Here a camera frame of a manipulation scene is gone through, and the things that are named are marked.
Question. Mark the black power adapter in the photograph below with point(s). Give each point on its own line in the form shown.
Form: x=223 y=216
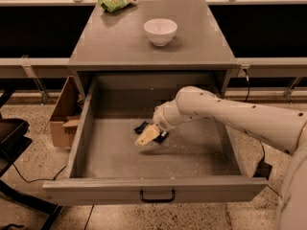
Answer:
x=263 y=170

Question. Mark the black chair frame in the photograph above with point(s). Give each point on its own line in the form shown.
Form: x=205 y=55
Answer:
x=41 y=160

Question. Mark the grey cabinet counter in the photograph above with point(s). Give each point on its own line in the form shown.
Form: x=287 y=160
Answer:
x=117 y=41

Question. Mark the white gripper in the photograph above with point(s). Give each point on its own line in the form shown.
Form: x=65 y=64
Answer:
x=160 y=117

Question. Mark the green chip bag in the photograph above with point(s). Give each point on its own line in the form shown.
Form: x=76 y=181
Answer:
x=115 y=5

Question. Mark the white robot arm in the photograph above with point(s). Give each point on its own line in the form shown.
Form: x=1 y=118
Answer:
x=281 y=128

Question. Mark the open grey top drawer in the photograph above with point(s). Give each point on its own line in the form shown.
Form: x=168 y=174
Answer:
x=199 y=159

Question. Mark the black drawer handle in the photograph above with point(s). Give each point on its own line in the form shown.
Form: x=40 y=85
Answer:
x=157 y=196

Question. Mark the blue rxbar blueberry wrapper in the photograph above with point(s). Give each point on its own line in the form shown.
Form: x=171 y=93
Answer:
x=162 y=136

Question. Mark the brown cardboard box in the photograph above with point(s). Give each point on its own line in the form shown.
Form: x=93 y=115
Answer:
x=66 y=114

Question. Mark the white ceramic bowl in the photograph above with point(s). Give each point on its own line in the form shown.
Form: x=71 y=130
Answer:
x=160 y=31

